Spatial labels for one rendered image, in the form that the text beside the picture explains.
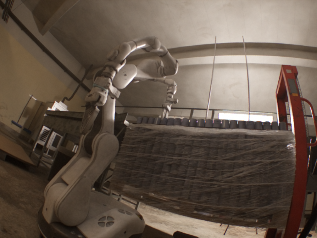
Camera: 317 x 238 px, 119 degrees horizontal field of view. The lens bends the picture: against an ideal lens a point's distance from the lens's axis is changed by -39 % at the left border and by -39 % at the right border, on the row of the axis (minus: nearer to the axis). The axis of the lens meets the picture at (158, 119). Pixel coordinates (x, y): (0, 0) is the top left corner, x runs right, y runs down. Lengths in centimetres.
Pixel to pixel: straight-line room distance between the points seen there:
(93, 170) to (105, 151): 12
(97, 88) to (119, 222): 68
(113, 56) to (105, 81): 13
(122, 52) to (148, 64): 53
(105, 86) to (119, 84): 28
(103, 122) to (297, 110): 161
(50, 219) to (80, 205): 19
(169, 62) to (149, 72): 19
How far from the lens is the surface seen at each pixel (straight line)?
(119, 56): 73
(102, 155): 84
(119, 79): 91
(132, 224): 94
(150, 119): 146
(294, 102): 168
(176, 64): 118
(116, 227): 87
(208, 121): 125
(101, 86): 64
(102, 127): 89
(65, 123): 264
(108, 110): 90
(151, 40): 94
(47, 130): 636
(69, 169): 97
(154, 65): 125
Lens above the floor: 60
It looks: 23 degrees up
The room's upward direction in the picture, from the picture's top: 19 degrees clockwise
